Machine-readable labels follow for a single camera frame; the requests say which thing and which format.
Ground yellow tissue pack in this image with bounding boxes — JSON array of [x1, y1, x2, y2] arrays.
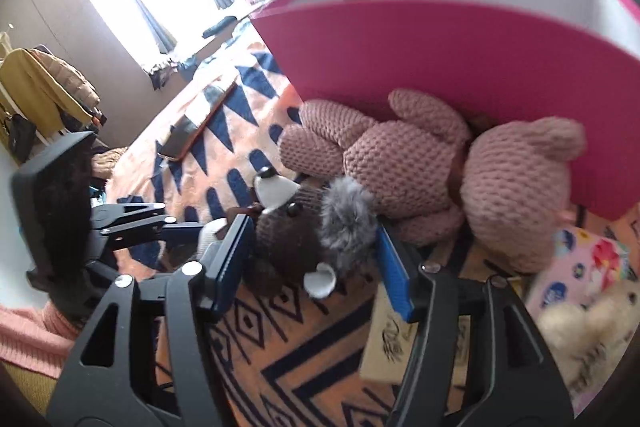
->
[[359, 283, 471, 388]]

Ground grey brown plush donkey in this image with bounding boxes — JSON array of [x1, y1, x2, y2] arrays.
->
[[222, 167, 378, 299]]

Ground pink knitted teddy bear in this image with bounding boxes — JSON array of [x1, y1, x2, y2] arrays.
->
[[279, 89, 586, 273]]

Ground pink floral tissue pack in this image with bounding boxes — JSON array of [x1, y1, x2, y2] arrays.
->
[[525, 227, 635, 414]]

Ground cream plush bunny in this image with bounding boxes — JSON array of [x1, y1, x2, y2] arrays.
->
[[536, 280, 639, 399]]

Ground pink sleeve left forearm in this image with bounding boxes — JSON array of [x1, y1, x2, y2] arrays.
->
[[0, 301, 80, 379]]

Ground orange navy patterned blanket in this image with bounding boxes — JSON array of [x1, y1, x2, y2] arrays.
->
[[104, 20, 640, 427]]

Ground yellow clothes on rack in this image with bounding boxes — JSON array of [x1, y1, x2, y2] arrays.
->
[[1, 32, 107, 164]]

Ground smartphone with orange case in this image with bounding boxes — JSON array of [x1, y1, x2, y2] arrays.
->
[[158, 80, 236, 161]]

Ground dark item on windowsill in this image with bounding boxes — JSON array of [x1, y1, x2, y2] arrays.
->
[[202, 15, 238, 39]]

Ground pink cardboard box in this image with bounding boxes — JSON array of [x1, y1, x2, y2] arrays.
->
[[252, 0, 639, 219]]

